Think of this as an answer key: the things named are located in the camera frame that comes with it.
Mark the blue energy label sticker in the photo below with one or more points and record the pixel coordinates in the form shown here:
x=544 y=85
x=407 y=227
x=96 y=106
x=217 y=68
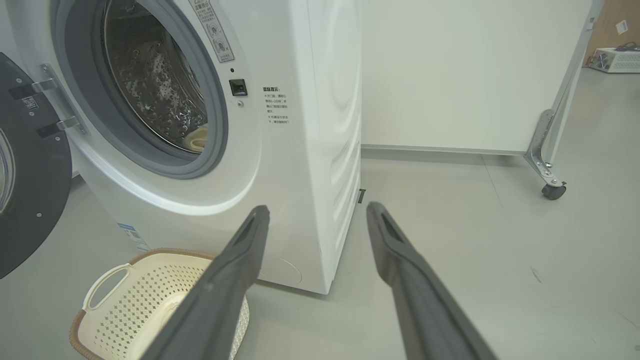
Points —
x=134 y=236

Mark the glass washer door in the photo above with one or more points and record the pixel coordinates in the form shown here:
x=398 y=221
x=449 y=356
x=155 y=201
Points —
x=30 y=200

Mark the white mobile partition panel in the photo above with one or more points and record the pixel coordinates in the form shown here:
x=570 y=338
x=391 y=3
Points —
x=450 y=75

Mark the black caster wheel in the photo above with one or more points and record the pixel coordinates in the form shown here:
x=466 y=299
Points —
x=553 y=191

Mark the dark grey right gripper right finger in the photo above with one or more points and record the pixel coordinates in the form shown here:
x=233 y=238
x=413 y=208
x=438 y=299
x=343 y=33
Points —
x=430 y=310

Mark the round white filter cover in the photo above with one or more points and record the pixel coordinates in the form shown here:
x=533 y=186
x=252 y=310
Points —
x=282 y=272

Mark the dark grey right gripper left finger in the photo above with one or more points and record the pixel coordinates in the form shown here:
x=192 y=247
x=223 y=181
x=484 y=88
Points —
x=215 y=300

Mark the white vented device box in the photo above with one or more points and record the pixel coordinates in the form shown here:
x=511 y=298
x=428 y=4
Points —
x=620 y=61

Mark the cream garment with blue cuff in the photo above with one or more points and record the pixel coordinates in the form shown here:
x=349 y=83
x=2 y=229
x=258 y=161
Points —
x=197 y=140

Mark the small dark floor bracket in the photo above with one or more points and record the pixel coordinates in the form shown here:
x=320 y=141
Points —
x=361 y=196

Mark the cream perforated laundry basket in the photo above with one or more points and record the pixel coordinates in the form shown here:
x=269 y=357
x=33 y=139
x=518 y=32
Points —
x=130 y=310

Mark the white front-load washing machine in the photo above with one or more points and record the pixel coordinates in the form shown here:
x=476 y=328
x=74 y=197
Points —
x=280 y=175

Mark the brown cardboard box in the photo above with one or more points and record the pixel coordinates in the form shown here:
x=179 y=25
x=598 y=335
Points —
x=607 y=25

